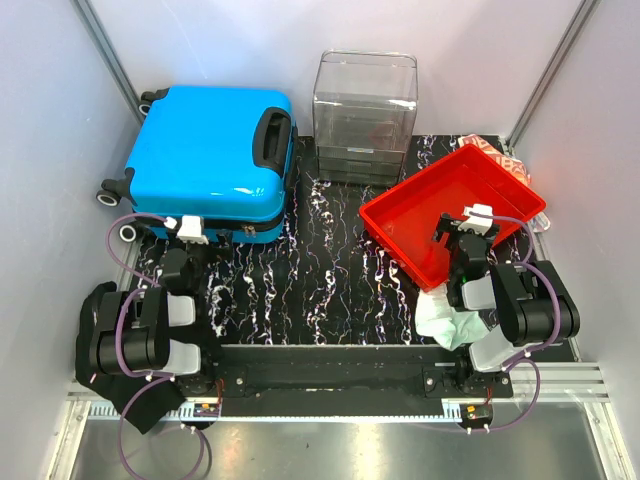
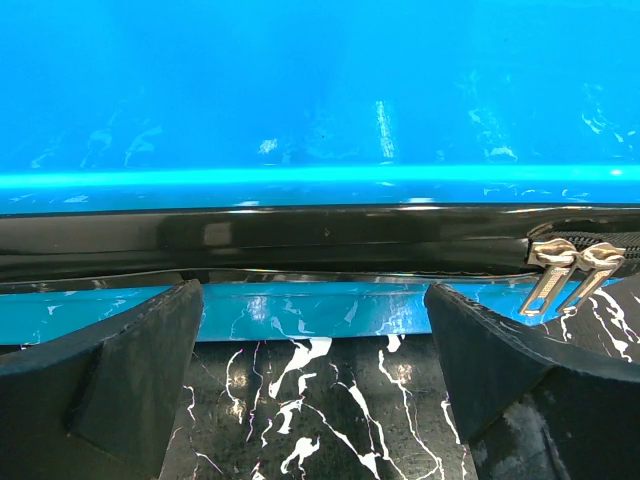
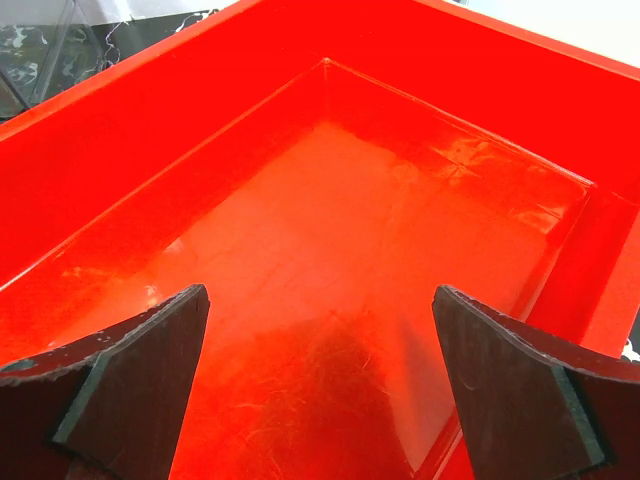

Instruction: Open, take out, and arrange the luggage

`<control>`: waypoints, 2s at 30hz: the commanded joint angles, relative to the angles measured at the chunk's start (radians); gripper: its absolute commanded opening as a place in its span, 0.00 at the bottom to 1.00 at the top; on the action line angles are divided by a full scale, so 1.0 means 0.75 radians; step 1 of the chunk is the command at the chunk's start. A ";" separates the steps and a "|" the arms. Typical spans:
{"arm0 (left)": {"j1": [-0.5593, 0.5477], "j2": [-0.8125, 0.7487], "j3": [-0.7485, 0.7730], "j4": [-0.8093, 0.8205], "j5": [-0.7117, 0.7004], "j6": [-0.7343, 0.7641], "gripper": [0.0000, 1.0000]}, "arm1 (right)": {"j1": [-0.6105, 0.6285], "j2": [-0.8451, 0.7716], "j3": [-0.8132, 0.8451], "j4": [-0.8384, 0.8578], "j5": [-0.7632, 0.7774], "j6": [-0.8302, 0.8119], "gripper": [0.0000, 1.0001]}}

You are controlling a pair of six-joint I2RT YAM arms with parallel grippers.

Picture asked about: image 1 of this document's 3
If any red plastic tray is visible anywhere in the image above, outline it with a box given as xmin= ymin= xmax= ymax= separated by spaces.
xmin=359 ymin=145 xmax=546 ymax=291

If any blue hard-shell suitcase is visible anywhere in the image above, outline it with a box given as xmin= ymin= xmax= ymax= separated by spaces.
xmin=96 ymin=86 xmax=297 ymax=244

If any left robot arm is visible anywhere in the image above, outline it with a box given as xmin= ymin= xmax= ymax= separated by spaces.
xmin=76 ymin=245 xmax=222 ymax=396

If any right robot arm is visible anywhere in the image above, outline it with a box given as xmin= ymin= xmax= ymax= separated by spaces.
xmin=416 ymin=204 xmax=581 ymax=397

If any white mint cloth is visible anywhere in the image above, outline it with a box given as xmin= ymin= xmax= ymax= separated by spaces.
xmin=414 ymin=285 xmax=489 ymax=351

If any orange white printed bag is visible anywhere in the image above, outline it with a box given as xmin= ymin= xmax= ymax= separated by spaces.
xmin=458 ymin=134 xmax=531 ymax=187

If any black cloth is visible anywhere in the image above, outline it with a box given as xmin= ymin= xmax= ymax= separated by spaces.
xmin=74 ymin=281 xmax=186 ymax=434

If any black marble pattern mat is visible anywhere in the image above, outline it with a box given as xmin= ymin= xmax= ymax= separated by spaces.
xmin=203 ymin=136 xmax=433 ymax=346

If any clear plastic drawer organizer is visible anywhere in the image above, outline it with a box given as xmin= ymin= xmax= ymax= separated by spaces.
xmin=312 ymin=50 xmax=418 ymax=187

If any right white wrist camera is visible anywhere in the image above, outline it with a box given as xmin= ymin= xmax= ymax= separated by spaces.
xmin=458 ymin=203 xmax=493 ymax=235

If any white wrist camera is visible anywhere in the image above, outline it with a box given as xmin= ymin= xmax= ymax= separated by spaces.
xmin=458 ymin=203 xmax=493 ymax=235
xmin=176 ymin=215 xmax=209 ymax=245

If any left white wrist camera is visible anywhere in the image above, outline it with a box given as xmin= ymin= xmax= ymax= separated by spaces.
xmin=176 ymin=215 xmax=209 ymax=245

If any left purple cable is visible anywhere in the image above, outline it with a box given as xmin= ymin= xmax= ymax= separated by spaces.
xmin=102 ymin=212 xmax=214 ymax=480

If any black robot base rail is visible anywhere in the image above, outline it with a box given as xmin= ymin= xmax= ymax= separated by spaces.
xmin=182 ymin=345 xmax=513 ymax=420

